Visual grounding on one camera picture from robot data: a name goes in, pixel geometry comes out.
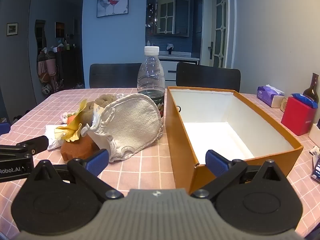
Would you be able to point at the red box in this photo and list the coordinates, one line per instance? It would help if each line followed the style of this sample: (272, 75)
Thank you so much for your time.
(297, 116)

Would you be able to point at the blue packet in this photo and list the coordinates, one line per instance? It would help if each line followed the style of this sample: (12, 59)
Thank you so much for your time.
(303, 99)

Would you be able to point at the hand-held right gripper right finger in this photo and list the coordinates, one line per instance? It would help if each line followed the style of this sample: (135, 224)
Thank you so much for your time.
(216, 163)

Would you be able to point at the black chair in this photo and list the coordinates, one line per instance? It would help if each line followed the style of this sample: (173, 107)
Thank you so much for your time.
(115, 75)
(207, 76)

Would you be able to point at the dark sideboard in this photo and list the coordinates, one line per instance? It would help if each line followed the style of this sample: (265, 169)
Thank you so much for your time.
(68, 67)

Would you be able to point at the dark wine bottle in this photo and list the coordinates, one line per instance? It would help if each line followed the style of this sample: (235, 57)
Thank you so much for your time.
(311, 87)

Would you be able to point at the beige knitted scrubber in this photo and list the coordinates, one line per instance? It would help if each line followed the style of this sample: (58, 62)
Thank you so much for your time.
(103, 100)

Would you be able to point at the white box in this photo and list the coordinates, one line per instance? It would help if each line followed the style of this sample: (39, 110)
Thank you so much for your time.
(315, 132)

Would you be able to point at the clear plastic water bottle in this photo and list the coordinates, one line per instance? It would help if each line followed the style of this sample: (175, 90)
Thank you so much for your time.
(150, 75)

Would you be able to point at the crinkled silver plastic bag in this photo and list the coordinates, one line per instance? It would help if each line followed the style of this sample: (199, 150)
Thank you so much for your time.
(94, 117)

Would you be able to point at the white counter cabinet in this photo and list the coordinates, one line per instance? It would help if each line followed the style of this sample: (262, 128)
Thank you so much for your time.
(185, 61)

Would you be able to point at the white bath mitt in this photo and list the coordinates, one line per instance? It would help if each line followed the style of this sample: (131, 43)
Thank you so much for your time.
(130, 120)

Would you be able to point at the purple tissue pack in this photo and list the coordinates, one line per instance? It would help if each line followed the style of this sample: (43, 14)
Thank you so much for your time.
(267, 95)

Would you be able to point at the white glazed door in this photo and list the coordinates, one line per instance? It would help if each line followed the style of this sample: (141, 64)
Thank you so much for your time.
(220, 25)

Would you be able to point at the pink white knitted scrubber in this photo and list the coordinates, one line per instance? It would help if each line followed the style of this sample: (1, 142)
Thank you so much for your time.
(64, 117)

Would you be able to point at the dark wall picture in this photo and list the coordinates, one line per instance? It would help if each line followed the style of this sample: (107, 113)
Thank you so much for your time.
(59, 29)

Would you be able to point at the small framed wall picture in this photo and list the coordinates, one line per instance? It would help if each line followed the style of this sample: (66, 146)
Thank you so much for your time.
(12, 29)

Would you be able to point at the yellow cloth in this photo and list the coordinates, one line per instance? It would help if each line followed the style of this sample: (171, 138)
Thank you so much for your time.
(73, 122)

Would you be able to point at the pink checked tablecloth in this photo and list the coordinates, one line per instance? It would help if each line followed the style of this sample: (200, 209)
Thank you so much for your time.
(140, 170)

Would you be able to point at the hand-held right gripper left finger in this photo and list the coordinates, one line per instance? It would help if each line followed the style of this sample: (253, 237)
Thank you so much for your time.
(96, 161)

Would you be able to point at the hanging pink bags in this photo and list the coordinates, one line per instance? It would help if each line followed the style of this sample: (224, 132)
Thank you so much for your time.
(47, 70)

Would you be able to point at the orange cardboard box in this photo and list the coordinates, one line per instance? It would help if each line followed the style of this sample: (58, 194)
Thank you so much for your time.
(180, 142)

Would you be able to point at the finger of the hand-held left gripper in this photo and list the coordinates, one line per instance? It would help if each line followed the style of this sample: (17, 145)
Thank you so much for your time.
(37, 143)
(3, 128)

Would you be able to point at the mirrored wall cabinet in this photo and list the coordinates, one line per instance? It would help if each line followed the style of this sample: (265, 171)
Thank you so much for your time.
(172, 15)

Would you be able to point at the clear plastic bag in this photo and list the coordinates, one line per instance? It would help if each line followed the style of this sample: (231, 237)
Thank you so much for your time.
(53, 133)

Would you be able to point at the small beige box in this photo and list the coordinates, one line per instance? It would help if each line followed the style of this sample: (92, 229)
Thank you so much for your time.
(283, 103)

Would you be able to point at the brown bear-shaped sponge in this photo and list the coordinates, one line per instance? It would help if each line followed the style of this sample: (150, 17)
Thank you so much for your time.
(75, 148)

